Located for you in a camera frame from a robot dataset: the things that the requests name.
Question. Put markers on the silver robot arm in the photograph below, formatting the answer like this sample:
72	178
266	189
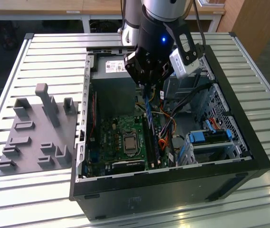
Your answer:
129	23

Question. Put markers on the grey power supply unit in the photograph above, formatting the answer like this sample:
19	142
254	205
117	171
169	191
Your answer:
111	73

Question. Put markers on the green motherboard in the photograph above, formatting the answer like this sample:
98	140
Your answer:
106	133

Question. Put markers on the silver CPU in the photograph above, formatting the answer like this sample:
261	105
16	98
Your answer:
129	143

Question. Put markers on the hard disk in blue carrier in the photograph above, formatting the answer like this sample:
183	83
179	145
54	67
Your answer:
196	137

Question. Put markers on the wooden cabinet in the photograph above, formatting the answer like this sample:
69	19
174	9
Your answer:
256	23

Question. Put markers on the graphics card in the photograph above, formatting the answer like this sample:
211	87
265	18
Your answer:
128	166

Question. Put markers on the grey metal disk bay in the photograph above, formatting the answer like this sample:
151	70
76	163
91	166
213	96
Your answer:
230	148

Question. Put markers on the black and grey PC case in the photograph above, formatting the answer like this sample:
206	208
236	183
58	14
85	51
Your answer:
173	190

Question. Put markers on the grey parts rack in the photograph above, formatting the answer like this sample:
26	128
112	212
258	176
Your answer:
30	147

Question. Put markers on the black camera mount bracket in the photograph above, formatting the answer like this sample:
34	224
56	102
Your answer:
175	31

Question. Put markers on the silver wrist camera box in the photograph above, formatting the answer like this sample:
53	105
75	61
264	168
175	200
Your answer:
183	66

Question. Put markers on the wooden desk with white frame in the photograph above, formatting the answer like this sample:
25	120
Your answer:
42	7

